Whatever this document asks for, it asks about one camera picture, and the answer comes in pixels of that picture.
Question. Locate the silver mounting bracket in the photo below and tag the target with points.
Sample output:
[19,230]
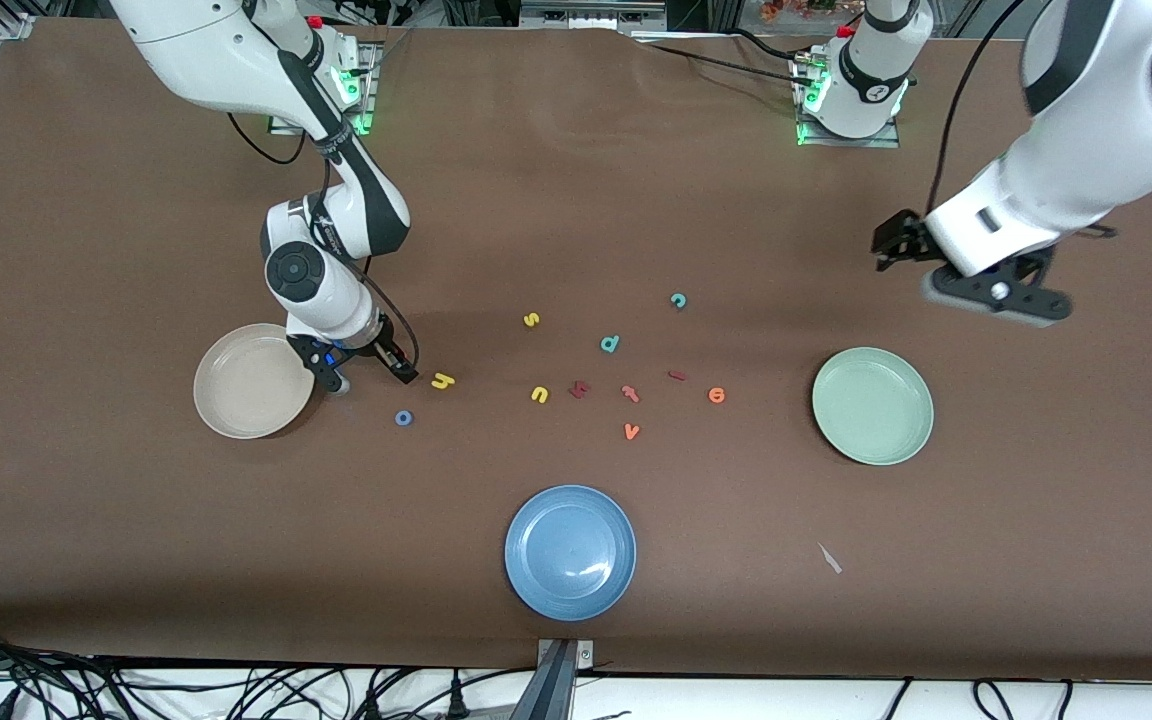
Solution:
[584,655]

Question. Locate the small grey paper scrap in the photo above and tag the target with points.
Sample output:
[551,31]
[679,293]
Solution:
[830,560]

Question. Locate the silver equipment box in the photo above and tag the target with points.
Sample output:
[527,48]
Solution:
[586,15]

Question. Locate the grey camera pole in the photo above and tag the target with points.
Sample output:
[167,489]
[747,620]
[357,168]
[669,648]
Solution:
[551,695]

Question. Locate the blue plate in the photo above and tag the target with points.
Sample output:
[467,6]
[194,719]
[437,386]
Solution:
[570,555]

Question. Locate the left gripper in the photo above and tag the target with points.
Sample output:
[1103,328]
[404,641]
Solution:
[904,238]

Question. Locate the beige brown plate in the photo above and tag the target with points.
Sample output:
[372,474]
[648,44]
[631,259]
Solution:
[246,385]

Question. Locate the orange flower decoration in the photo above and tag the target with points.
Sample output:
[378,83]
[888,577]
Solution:
[796,8]

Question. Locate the green plate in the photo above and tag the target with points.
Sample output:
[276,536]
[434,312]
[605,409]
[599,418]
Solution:
[873,420]

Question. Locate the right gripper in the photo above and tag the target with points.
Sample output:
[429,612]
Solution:
[383,347]

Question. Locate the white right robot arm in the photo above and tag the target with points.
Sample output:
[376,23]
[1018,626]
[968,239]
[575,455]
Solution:
[236,50]

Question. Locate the brown paper table cover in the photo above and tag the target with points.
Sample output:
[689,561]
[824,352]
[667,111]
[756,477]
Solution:
[576,200]

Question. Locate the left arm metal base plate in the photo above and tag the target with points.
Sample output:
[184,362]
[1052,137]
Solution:
[856,142]

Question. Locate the yellow foam letter h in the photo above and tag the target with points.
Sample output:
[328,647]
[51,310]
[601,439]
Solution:
[442,381]

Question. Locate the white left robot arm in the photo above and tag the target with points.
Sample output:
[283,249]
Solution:
[1116,120]

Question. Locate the dark red foam letter k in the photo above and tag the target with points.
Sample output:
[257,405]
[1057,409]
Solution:
[579,390]

